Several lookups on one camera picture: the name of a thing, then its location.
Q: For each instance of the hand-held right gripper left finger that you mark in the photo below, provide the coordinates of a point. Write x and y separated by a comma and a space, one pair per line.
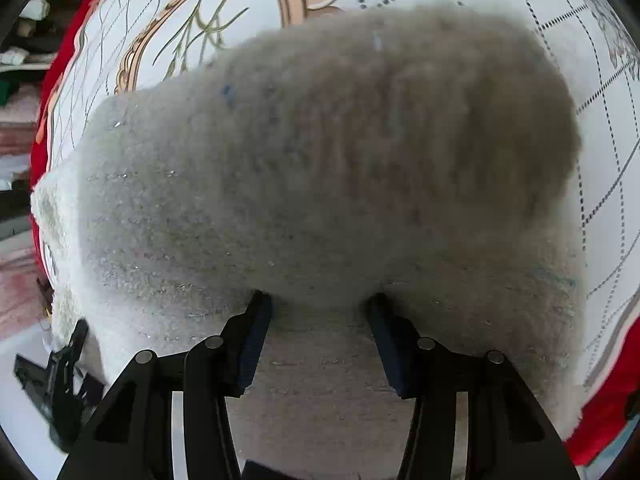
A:
250, 345

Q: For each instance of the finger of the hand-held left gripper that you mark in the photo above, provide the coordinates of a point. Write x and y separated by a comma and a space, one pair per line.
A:
75, 345

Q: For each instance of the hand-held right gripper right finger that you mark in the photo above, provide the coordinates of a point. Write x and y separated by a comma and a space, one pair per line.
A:
392, 350

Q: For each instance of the white fluffy cardigan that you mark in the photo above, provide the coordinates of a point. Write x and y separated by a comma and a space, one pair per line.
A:
320, 170

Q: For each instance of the red floral blanket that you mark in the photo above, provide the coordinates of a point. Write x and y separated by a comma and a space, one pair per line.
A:
600, 425

